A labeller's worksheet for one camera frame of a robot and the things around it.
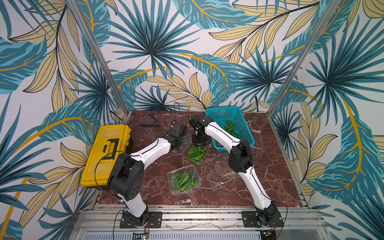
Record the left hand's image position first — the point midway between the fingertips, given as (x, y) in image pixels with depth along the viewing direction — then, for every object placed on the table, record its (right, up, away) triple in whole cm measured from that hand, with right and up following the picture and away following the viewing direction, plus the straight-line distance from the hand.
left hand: (183, 140), depth 91 cm
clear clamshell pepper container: (+8, -9, +4) cm, 13 cm away
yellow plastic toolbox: (-39, 0, -9) cm, 40 cm away
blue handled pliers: (-23, +10, +19) cm, 32 cm away
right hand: (+9, -4, +6) cm, 12 cm away
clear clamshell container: (+20, -19, +2) cm, 27 cm away
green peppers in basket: (+34, +6, +18) cm, 39 cm away
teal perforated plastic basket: (+35, +13, +23) cm, 43 cm away
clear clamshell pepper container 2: (+1, -21, -8) cm, 22 cm away
